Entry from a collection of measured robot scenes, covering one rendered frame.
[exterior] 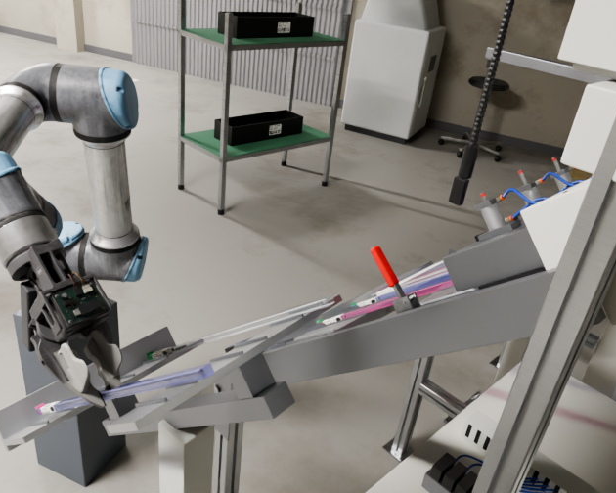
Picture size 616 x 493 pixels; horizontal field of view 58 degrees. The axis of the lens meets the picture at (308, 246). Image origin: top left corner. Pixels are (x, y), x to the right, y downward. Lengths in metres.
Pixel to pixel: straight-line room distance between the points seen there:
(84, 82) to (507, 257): 0.86
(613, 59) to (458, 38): 4.99
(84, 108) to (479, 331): 0.85
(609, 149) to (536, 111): 5.02
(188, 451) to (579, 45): 0.71
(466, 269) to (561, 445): 0.67
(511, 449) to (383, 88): 4.40
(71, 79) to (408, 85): 3.89
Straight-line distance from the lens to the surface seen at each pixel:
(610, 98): 0.53
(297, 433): 2.00
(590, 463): 1.31
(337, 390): 2.17
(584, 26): 0.56
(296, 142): 3.55
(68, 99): 1.21
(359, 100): 5.03
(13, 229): 0.80
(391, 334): 0.77
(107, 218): 1.35
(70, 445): 1.78
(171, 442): 0.89
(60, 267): 0.76
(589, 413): 1.43
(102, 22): 7.32
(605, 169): 0.54
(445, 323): 0.71
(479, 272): 0.71
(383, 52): 4.91
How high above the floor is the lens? 1.46
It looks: 28 degrees down
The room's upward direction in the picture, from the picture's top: 7 degrees clockwise
